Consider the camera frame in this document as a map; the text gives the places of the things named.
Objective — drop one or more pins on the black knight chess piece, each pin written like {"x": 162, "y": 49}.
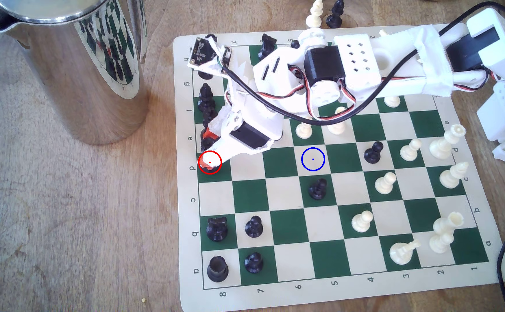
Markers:
{"x": 217, "y": 229}
{"x": 267, "y": 45}

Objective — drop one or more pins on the white rook lower right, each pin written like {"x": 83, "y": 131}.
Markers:
{"x": 443, "y": 236}

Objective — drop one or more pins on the green white chess mat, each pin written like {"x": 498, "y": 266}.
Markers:
{"x": 248, "y": 197}

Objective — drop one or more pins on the black rook chess piece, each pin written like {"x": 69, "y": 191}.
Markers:
{"x": 204, "y": 75}
{"x": 217, "y": 269}

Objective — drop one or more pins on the white rook chess piece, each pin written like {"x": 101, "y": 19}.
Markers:
{"x": 338, "y": 128}

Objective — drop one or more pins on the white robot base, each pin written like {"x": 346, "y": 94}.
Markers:
{"x": 501, "y": 108}

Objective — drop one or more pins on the white tape wrap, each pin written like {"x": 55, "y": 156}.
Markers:
{"x": 432, "y": 60}

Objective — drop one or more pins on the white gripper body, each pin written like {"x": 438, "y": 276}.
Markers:
{"x": 251, "y": 135}

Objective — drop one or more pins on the black pawn off board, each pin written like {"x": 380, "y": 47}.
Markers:
{"x": 334, "y": 17}

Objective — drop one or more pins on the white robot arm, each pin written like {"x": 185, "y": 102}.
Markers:
{"x": 360, "y": 60}

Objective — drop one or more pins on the white queen chess piece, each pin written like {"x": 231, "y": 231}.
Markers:
{"x": 442, "y": 146}

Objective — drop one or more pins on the white bishop chess piece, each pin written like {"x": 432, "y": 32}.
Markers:
{"x": 450, "y": 178}

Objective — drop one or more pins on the shiny steel pitcher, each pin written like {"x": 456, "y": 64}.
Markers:
{"x": 83, "y": 86}

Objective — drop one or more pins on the black queen chess piece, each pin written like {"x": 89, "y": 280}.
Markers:
{"x": 214, "y": 170}

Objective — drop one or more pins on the small black camera board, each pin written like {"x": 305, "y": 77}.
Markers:
{"x": 202, "y": 51}

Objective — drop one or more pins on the black bishop chess piece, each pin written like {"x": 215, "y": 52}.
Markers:
{"x": 206, "y": 99}

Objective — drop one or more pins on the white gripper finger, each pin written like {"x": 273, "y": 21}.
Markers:
{"x": 217, "y": 156}
{"x": 222, "y": 123}

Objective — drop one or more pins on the white pawn chess piece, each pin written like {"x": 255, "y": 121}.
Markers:
{"x": 314, "y": 18}
{"x": 384, "y": 185}
{"x": 304, "y": 131}
{"x": 409, "y": 152}
{"x": 361, "y": 223}
{"x": 392, "y": 102}

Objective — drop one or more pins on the black king chess piece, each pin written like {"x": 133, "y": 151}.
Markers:
{"x": 209, "y": 116}

